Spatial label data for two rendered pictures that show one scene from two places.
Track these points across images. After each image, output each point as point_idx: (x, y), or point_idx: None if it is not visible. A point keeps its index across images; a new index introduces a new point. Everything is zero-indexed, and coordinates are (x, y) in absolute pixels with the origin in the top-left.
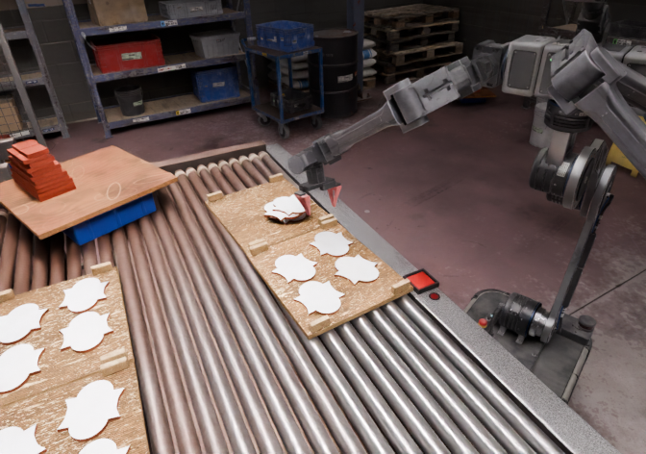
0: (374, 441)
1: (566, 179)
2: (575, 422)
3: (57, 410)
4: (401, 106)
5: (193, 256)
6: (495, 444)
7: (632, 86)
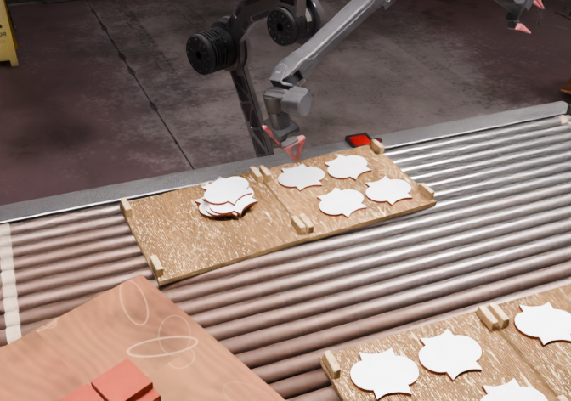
0: (522, 185)
1: (313, 20)
2: (489, 117)
3: (552, 352)
4: None
5: (296, 288)
6: (511, 144)
7: None
